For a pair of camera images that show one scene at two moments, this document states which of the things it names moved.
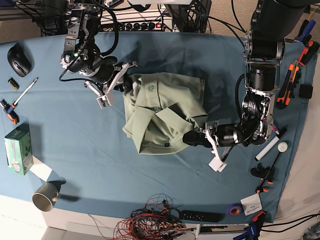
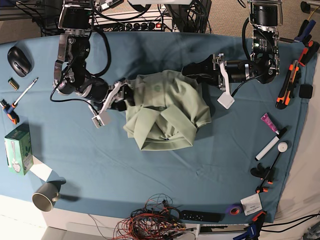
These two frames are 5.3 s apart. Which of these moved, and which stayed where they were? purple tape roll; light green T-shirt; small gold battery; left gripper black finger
Moved: left gripper black finger
Stayed: small gold battery; light green T-shirt; purple tape roll
